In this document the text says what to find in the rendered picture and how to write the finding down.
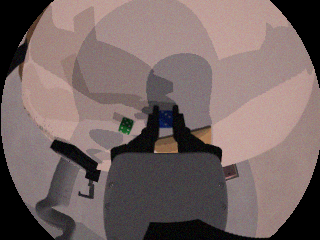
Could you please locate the blue die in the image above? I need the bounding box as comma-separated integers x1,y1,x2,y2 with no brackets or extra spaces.
159,110,173,128

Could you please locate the tan flat mat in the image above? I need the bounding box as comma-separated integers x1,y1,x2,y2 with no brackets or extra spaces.
154,126,211,153

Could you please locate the green die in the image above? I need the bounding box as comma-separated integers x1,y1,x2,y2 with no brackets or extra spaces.
118,117,134,135

